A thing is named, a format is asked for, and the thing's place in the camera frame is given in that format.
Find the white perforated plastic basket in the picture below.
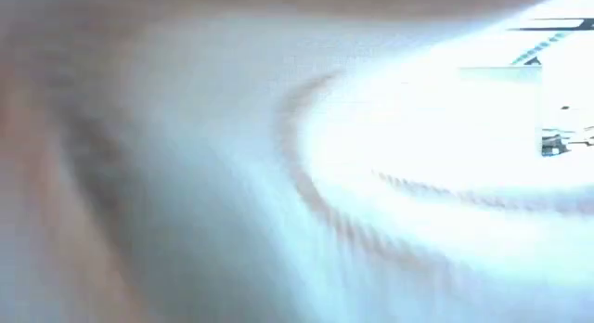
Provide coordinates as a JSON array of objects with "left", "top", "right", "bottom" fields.
[{"left": 457, "top": 65, "right": 544, "bottom": 85}]

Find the shelf with blue boxes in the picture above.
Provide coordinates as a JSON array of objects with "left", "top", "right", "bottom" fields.
[{"left": 540, "top": 132, "right": 594, "bottom": 158}]

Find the white striped towel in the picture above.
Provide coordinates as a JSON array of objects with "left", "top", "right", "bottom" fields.
[{"left": 0, "top": 0, "right": 594, "bottom": 323}]

